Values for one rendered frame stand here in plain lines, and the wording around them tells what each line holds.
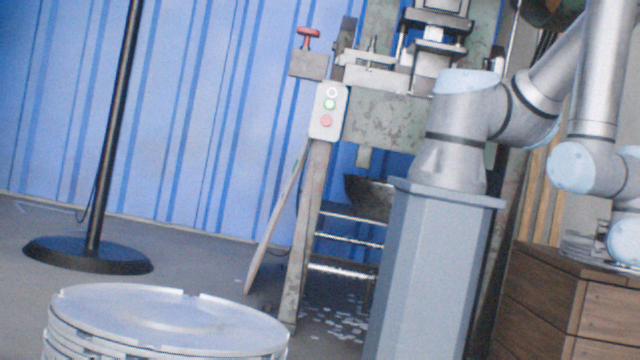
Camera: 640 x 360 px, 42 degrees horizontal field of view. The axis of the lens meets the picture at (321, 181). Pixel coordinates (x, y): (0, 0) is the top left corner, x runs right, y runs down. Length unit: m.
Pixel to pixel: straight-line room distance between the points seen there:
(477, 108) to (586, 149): 0.30
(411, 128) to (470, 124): 0.58
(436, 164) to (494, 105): 0.15
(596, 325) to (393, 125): 0.75
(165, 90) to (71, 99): 0.40
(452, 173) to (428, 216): 0.09
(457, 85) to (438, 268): 0.34
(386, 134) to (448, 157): 0.59
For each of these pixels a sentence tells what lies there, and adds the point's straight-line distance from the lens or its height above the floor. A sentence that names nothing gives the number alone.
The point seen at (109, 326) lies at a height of 0.24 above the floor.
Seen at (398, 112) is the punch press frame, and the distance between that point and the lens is 2.12.
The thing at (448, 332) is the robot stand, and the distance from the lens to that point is 1.57.
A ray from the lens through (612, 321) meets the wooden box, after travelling 1.71.
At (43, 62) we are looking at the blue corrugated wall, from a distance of 3.67.
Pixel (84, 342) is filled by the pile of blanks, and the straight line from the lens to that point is 0.95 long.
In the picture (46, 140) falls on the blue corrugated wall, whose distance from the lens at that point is 3.68.
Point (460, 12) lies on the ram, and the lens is 2.31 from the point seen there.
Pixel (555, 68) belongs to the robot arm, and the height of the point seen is 0.71.
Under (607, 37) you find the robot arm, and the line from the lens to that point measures 1.36.
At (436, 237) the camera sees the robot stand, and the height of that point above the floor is 0.36.
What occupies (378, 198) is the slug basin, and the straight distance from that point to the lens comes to 2.22.
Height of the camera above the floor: 0.50
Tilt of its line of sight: 3 degrees down
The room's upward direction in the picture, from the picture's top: 11 degrees clockwise
